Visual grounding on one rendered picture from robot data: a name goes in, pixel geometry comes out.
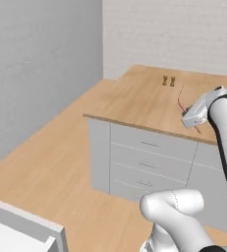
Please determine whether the grey cupboard door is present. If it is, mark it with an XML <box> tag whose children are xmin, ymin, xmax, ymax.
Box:
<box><xmin>186</xmin><ymin>142</ymin><xmax>227</xmax><ymax>236</ymax></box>

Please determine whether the grey drawer handle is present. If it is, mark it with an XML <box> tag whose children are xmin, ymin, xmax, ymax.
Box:
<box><xmin>137</xmin><ymin>179</ymin><xmax>154</xmax><ymax>188</ymax></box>
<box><xmin>138</xmin><ymin>160</ymin><xmax>157</xmax><ymax>168</ymax></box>
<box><xmin>140</xmin><ymin>140</ymin><xmax>160</xmax><ymax>148</ymax></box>

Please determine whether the grey drawer front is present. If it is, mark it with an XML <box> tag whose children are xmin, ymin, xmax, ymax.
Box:
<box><xmin>110</xmin><ymin>122</ymin><xmax>199</xmax><ymax>162</ymax></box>
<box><xmin>109</xmin><ymin>160</ymin><xmax>189</xmax><ymax>195</ymax></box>
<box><xmin>110</xmin><ymin>143</ymin><xmax>195</xmax><ymax>183</ymax></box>
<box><xmin>109</xmin><ymin>179</ymin><xmax>172</xmax><ymax>202</ymax></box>

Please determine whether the grey island cabinet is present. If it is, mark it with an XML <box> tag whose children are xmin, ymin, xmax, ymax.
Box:
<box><xmin>86</xmin><ymin>116</ymin><xmax>227</xmax><ymax>236</ymax></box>

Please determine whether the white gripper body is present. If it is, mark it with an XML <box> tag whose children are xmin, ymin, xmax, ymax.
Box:
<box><xmin>181</xmin><ymin>96</ymin><xmax>209</xmax><ymax>129</ymax></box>

